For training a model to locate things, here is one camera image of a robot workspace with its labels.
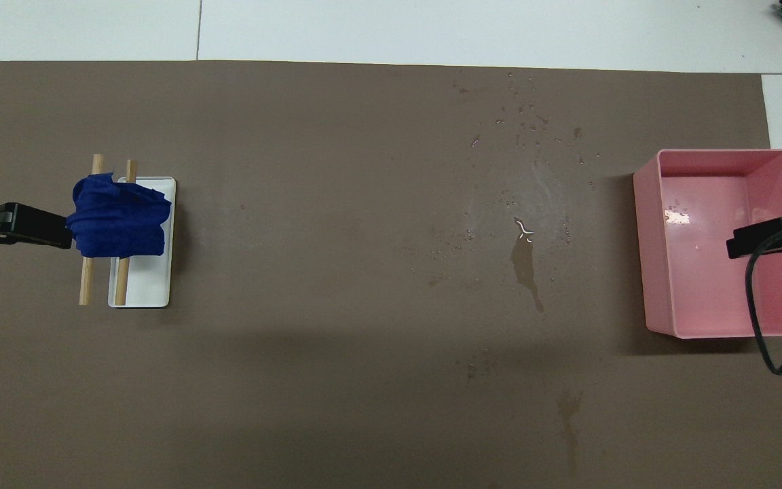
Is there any pink plastic bin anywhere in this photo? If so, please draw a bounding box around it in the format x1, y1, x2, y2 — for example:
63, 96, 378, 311
633, 148, 782, 339

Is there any white towel rack tray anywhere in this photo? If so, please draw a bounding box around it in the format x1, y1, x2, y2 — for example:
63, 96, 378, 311
107, 177, 177, 309

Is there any long light wooden rod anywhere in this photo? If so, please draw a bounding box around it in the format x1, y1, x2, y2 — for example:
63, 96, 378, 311
79, 154, 105, 306

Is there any spilled water puddle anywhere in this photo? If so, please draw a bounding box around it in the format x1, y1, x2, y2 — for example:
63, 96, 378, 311
510, 217, 546, 313

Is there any brown table mat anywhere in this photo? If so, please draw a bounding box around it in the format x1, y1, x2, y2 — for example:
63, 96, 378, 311
0, 60, 782, 489

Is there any dark blue towel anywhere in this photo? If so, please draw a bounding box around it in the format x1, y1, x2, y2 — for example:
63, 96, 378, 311
65, 173, 173, 259

